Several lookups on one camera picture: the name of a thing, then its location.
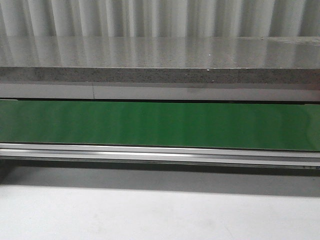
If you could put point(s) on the green conveyor belt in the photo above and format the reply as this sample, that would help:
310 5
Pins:
166 124

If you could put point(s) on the white pleated curtain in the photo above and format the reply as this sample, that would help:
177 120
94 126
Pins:
160 18

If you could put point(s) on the aluminium conveyor frame rail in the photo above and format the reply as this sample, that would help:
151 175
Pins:
160 155

